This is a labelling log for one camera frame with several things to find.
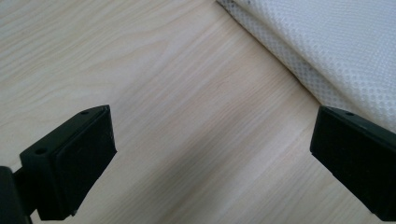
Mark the white fabric bag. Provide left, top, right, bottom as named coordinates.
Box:
left=216, top=0, right=396, bottom=133

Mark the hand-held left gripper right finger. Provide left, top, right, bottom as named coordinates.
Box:
left=309, top=105, right=396, bottom=222

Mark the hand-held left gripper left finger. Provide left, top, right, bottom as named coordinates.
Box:
left=19, top=105, right=118, bottom=221

